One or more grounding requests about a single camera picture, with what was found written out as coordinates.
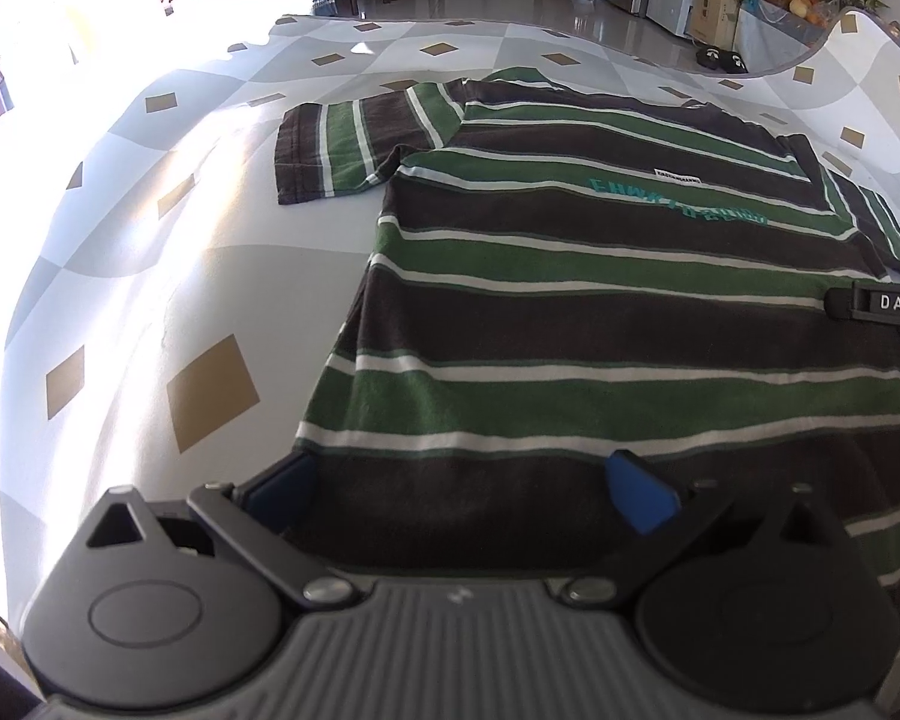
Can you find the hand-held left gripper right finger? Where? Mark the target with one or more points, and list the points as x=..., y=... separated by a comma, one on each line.
x=637, y=496

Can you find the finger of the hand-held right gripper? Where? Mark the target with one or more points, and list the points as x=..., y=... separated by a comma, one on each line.
x=840, y=303

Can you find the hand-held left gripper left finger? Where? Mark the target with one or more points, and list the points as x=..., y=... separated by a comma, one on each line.
x=281, y=493

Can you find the green brown striped t-shirt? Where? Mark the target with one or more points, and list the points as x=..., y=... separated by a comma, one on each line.
x=570, y=315

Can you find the grey white checkered table cover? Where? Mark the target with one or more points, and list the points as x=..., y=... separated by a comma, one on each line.
x=195, y=255

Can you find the grey covered stand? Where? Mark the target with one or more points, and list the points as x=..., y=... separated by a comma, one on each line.
x=776, y=41

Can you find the cardboard box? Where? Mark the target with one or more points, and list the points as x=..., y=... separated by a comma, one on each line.
x=714, y=13

